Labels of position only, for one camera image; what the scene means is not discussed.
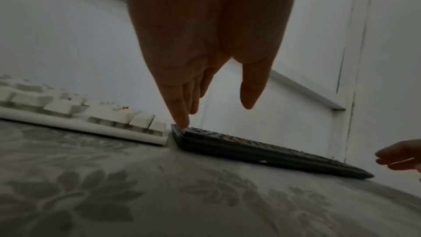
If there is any person's left hand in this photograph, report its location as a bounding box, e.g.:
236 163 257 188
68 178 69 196
121 0 302 129

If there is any black keyboard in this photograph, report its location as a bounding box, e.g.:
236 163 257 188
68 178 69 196
170 123 375 180

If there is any white wooden frame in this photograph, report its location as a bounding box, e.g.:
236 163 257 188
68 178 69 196
75 0 379 164

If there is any person's right hand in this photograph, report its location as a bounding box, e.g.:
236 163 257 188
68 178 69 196
375 139 421 174

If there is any floral tablecloth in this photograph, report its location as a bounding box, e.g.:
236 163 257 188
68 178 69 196
0 118 421 237

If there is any white keyboard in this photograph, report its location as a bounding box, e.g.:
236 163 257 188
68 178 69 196
0 74 169 146

